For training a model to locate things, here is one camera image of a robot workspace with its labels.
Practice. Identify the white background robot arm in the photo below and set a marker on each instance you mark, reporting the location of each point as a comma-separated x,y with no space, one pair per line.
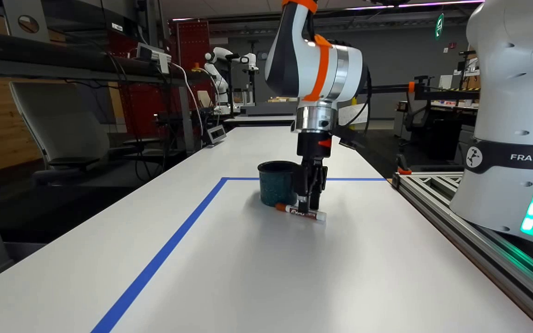
223,99

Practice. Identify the grey chair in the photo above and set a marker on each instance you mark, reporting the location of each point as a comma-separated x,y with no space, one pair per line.
69,137

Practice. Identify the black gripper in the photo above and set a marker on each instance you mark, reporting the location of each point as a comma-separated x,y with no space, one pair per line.
312,149

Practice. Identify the white orange robot arm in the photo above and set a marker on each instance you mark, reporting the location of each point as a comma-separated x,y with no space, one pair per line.
319,75

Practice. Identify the aluminium rail frame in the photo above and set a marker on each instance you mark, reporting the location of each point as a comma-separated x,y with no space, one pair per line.
506,260

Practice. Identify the dark teal cup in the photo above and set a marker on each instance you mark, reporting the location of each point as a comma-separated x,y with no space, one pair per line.
276,182

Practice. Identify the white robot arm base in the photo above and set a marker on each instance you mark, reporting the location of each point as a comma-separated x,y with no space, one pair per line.
497,187

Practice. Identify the white box on shelf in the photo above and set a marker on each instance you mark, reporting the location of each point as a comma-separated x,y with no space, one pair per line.
160,58

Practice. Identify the red marker with white cap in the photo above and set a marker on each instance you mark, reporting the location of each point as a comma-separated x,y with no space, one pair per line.
293,210

